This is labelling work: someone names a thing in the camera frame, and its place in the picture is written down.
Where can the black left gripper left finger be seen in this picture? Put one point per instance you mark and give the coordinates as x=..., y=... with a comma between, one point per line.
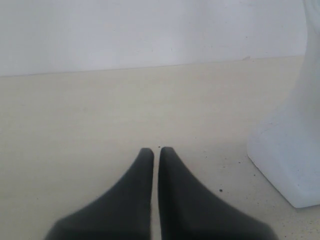
x=121, y=213

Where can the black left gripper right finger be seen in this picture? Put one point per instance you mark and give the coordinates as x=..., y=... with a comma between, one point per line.
x=189, y=211

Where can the white mannequin head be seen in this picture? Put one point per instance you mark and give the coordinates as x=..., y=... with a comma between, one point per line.
x=285, y=147

